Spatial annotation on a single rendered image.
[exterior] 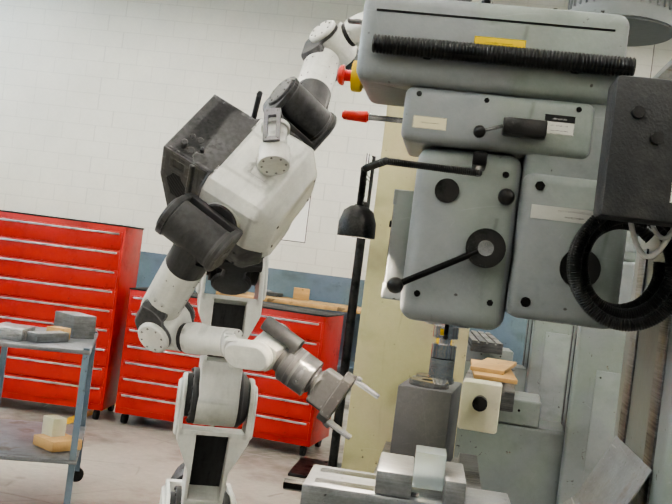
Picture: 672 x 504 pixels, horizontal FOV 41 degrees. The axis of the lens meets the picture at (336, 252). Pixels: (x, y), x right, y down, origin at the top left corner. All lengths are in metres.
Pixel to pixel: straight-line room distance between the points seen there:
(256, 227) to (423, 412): 0.54
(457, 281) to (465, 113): 0.30
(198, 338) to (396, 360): 1.55
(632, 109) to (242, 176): 0.90
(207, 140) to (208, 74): 9.40
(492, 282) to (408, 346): 1.85
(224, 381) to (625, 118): 1.26
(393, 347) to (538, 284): 1.90
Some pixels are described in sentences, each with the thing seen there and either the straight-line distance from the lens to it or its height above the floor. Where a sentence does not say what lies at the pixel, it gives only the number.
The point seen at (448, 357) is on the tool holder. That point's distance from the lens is 1.70.
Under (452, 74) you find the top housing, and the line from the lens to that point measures 1.62.
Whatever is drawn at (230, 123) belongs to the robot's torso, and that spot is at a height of 1.68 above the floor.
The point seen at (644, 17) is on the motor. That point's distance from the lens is 1.71.
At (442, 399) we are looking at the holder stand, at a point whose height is 1.13.
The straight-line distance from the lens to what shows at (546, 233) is 1.60.
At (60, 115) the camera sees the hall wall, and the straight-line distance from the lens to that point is 11.95.
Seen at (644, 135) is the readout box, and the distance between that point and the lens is 1.39.
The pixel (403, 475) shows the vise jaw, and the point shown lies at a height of 1.07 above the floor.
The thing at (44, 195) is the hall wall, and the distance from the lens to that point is 11.91.
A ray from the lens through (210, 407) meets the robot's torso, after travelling 2.26.
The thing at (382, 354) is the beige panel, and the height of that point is 1.06.
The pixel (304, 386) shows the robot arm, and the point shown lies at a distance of 1.92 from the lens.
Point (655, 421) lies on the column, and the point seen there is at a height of 1.20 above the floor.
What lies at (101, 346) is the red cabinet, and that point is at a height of 0.55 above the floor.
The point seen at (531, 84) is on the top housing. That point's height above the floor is 1.75.
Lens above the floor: 1.40
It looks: level
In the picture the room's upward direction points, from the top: 7 degrees clockwise
